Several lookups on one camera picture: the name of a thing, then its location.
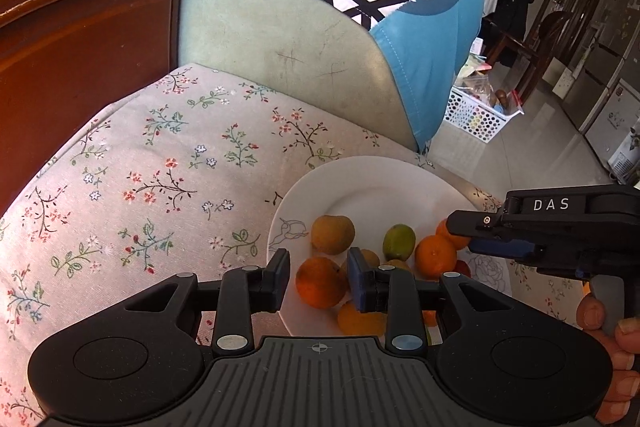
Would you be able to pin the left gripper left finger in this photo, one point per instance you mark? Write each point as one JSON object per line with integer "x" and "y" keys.
{"x": 244, "y": 292}

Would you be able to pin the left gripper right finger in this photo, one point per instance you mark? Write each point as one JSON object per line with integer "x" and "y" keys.
{"x": 392, "y": 291}

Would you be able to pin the brown kiwi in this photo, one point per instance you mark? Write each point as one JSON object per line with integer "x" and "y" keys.
{"x": 332, "y": 235}
{"x": 372, "y": 259}

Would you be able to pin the large orange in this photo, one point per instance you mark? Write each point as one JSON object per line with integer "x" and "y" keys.
{"x": 355, "y": 323}

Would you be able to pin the small green fruit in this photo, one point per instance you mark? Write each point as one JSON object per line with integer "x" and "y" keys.
{"x": 399, "y": 242}

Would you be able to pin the tangerine top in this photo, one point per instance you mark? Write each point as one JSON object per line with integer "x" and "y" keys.
{"x": 434, "y": 256}

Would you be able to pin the lone small tangerine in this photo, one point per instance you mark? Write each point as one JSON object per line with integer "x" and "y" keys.
{"x": 320, "y": 283}

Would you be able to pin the red cherry tomato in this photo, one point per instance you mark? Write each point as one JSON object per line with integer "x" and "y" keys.
{"x": 463, "y": 268}

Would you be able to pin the person right hand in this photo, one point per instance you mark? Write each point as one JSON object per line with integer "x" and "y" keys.
{"x": 622, "y": 347}

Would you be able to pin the white floral plate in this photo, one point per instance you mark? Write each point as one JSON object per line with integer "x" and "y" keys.
{"x": 375, "y": 193}

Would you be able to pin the floral tablecloth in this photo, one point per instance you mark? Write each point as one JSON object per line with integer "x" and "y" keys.
{"x": 186, "y": 175}

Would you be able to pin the white perforated basket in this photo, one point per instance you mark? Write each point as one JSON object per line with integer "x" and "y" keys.
{"x": 478, "y": 119}

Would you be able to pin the refrigerator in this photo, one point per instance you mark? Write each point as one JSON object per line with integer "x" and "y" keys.
{"x": 603, "y": 103}

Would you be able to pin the dark wooden chair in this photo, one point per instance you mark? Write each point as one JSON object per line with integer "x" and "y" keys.
{"x": 539, "y": 57}

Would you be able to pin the pale green sofa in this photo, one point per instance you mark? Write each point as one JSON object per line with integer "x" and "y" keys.
{"x": 302, "y": 48}

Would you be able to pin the red wooden cabinet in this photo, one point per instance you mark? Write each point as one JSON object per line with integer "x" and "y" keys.
{"x": 64, "y": 60}

